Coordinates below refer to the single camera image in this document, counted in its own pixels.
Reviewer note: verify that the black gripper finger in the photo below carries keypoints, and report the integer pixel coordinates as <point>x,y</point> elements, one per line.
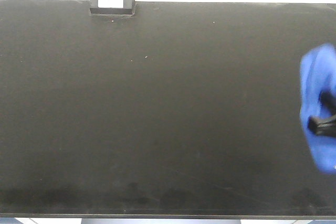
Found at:
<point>328,101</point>
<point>322,127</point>

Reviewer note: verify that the blue microfiber cloth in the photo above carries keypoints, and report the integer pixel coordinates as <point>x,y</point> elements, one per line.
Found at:
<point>317,74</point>

